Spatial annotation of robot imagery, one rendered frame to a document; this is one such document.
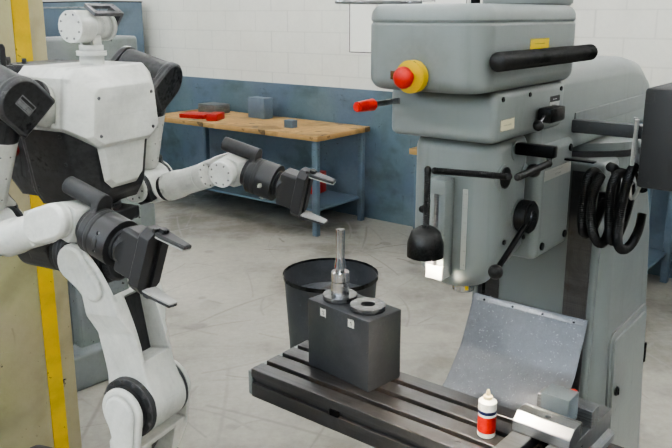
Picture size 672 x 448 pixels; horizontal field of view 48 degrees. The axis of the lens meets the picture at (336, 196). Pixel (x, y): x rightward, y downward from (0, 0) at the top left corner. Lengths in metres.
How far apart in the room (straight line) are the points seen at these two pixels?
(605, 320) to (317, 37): 5.58
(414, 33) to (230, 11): 6.69
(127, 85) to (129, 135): 0.11
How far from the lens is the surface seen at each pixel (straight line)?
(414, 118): 1.53
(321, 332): 1.98
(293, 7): 7.46
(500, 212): 1.57
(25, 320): 3.00
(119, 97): 1.66
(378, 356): 1.91
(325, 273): 3.98
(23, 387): 3.09
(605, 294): 2.02
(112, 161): 1.67
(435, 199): 1.53
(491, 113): 1.45
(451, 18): 1.37
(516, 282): 2.07
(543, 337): 2.05
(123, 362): 1.80
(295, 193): 1.76
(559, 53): 1.57
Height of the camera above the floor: 1.87
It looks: 14 degrees down
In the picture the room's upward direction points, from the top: straight up
